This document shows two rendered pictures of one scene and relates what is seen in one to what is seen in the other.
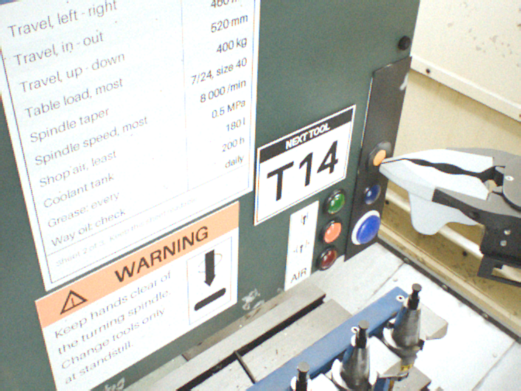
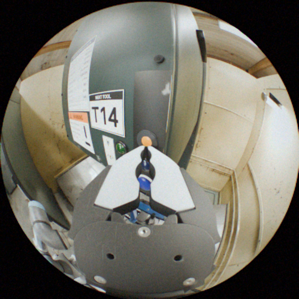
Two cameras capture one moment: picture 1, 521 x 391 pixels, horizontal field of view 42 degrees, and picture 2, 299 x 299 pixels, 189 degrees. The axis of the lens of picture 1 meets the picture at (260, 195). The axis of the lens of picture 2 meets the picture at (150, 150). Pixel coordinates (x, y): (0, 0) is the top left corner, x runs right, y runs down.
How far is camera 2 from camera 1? 0.56 m
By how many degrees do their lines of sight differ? 55
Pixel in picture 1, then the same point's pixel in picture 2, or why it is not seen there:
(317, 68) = (105, 67)
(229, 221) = (86, 119)
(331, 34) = (110, 54)
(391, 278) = (219, 224)
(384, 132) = (150, 123)
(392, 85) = (152, 86)
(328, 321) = not seen: hidden behind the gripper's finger
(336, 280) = not seen: hidden behind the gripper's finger
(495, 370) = not seen: hidden behind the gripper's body
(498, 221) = (78, 217)
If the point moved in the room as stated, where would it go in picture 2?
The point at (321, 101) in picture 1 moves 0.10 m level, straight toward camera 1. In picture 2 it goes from (107, 82) to (57, 95)
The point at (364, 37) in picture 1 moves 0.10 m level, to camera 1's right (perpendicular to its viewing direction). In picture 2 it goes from (127, 54) to (155, 11)
